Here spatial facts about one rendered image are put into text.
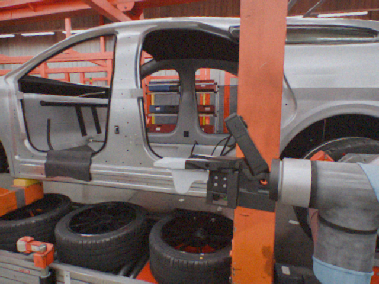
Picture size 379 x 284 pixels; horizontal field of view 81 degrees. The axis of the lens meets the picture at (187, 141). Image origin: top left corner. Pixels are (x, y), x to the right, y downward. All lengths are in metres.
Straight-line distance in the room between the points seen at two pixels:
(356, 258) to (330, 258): 0.03
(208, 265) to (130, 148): 0.91
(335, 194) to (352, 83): 1.18
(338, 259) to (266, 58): 0.68
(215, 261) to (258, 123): 0.84
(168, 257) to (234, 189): 1.10
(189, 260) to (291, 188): 1.09
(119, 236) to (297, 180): 1.43
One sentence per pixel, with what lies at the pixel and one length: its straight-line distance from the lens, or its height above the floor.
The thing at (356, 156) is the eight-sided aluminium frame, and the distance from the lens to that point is 1.31.
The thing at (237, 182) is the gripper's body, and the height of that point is 1.21.
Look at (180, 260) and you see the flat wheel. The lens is 1.42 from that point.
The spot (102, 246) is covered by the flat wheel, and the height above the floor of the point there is 0.46.
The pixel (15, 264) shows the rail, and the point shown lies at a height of 0.35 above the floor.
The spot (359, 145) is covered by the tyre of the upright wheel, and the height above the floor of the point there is 1.16.
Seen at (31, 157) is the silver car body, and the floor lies 0.93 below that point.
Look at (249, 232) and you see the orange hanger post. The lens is 1.02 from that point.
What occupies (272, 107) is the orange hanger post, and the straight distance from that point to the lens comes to 0.90.
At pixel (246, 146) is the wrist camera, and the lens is 0.39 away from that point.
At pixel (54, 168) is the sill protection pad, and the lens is 2.11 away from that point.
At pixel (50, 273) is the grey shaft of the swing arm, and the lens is 1.76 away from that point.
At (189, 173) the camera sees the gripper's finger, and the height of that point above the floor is 1.23.
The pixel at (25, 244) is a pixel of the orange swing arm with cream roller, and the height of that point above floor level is 0.48.
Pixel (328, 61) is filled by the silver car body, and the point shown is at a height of 1.59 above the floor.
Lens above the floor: 1.33
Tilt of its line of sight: 8 degrees down
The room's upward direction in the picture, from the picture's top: straight up
